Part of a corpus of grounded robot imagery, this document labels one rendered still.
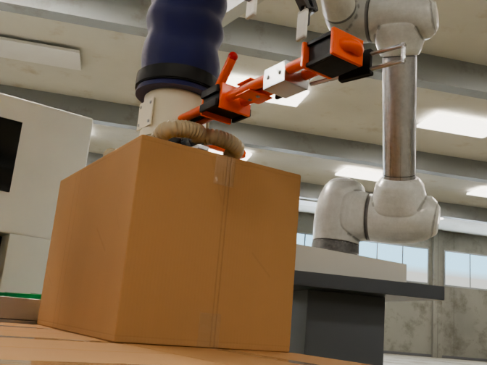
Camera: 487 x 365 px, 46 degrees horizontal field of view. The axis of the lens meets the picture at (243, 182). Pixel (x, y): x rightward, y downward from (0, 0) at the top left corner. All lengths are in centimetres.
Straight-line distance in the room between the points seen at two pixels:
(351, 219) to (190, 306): 82
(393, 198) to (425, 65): 573
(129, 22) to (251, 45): 138
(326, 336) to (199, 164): 78
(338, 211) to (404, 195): 22
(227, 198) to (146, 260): 23
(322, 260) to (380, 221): 25
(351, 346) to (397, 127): 67
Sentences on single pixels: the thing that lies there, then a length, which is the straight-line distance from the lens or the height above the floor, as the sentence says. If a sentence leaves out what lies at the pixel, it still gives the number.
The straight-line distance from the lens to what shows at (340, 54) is 102.
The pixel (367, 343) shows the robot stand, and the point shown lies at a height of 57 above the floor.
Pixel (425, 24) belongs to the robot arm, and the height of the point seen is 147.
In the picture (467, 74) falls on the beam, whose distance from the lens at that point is 774.
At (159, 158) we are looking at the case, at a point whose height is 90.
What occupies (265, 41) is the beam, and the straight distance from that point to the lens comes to 677.
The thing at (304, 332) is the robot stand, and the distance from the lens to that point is 175.
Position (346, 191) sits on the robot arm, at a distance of 188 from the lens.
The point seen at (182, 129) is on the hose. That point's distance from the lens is 131.
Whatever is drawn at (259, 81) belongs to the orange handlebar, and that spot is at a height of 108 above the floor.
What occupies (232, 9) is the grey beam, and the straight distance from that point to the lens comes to 497.
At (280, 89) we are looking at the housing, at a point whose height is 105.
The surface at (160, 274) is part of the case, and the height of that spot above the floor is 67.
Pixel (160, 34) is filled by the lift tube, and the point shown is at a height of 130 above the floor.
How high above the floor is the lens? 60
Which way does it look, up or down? 13 degrees up
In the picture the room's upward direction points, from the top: 5 degrees clockwise
